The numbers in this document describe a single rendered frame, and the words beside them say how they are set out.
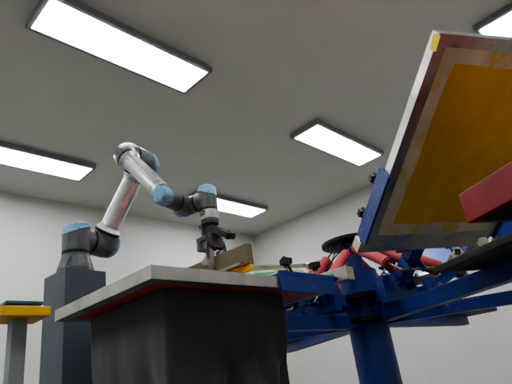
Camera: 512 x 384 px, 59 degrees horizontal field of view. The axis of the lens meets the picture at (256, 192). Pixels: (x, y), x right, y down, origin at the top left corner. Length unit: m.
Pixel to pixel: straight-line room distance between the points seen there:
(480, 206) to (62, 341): 1.51
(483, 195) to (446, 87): 0.38
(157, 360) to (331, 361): 5.44
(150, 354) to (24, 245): 4.36
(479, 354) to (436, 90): 4.44
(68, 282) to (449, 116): 1.53
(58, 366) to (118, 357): 0.48
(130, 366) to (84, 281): 0.66
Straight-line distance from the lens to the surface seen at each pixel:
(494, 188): 1.36
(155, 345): 1.33
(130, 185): 2.15
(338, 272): 1.78
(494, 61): 1.64
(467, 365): 5.79
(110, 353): 1.54
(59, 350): 1.95
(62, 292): 1.98
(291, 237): 7.16
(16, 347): 1.46
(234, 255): 1.67
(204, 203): 1.82
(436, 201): 1.83
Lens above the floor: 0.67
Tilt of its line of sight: 23 degrees up
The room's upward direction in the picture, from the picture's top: 8 degrees counter-clockwise
